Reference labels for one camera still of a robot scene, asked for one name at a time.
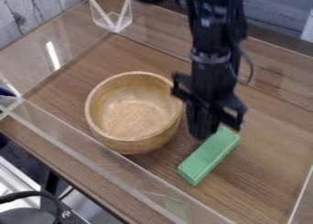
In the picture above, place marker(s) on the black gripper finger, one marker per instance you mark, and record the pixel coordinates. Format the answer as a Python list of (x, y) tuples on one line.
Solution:
[(203, 120)]

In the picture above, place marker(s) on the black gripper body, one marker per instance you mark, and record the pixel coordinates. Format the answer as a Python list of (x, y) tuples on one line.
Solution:
[(211, 85)]

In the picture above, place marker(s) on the green rectangular block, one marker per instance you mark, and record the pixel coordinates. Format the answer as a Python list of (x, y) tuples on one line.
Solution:
[(200, 163)]

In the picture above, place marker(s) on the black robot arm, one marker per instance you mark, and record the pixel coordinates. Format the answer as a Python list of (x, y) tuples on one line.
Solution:
[(219, 29)]

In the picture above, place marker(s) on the brown wooden bowl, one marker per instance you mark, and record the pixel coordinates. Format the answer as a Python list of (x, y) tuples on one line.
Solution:
[(133, 113)]

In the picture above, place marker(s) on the clear acrylic tray walls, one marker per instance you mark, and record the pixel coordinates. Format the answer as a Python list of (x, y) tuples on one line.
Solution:
[(262, 185)]

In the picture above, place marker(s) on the black table leg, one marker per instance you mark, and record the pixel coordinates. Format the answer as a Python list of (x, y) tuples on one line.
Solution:
[(53, 183)]

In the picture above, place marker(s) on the black metal bracket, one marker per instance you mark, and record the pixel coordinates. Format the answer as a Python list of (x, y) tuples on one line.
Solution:
[(62, 212)]

